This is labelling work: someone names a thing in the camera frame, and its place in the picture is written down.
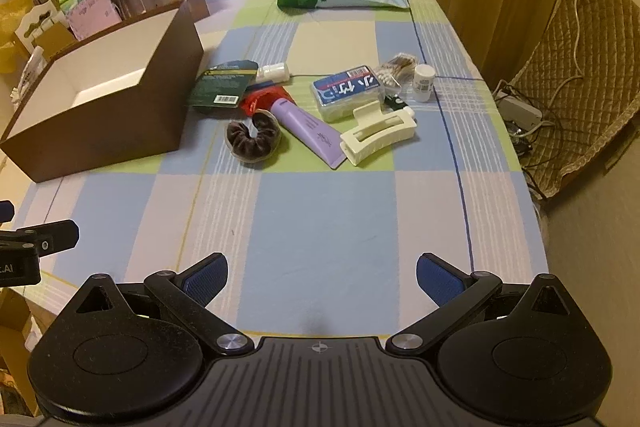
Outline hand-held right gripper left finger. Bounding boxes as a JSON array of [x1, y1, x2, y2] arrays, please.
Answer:
[[60, 252, 254, 356]]

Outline yellow plastic bag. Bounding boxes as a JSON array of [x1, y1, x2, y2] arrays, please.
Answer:
[[0, 0, 38, 75]]

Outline brown cardboard box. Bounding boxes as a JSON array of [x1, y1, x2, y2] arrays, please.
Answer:
[[32, 23, 78, 64]]

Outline red snack packet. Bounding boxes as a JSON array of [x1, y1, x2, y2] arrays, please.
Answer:
[[239, 86, 292, 116]]

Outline black cable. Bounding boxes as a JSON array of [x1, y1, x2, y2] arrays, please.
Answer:
[[500, 79, 571, 200]]

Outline brown hair scrunchie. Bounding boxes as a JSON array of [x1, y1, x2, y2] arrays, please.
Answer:
[[225, 112, 282, 165]]

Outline white power strip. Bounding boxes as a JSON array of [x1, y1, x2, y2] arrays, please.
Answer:
[[492, 89, 543, 128]]

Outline cream hair claw clip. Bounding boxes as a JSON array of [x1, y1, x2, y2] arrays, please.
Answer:
[[340, 101, 417, 168]]

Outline dark green card package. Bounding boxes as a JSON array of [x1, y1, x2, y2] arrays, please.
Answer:
[[189, 61, 258, 108]]

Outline clear plastic bag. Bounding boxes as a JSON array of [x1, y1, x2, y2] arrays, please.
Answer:
[[10, 47, 48, 102]]

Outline small white bottle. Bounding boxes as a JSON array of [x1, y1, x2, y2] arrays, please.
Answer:
[[413, 64, 435, 102]]

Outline brown storage box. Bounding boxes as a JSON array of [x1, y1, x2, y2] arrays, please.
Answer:
[[0, 2, 205, 184]]

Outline dark green lip balm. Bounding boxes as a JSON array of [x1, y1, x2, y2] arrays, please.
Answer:
[[382, 96, 415, 116]]

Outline pink paper bag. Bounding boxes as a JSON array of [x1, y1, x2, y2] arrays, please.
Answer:
[[67, 0, 123, 40]]

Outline white cardboard hanger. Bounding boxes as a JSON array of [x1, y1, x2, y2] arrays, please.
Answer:
[[14, 2, 68, 52]]

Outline white cable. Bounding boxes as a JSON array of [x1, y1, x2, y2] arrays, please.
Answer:
[[573, 0, 618, 82]]

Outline cotton swab bag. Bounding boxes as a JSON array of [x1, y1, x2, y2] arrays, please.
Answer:
[[375, 53, 418, 100]]

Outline purple cream tube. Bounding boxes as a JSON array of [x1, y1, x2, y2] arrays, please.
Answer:
[[270, 99, 348, 170]]

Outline white printed tube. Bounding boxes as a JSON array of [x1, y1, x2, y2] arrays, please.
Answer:
[[256, 63, 291, 84]]

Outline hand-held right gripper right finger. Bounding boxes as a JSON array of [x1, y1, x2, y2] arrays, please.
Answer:
[[386, 252, 577, 356]]

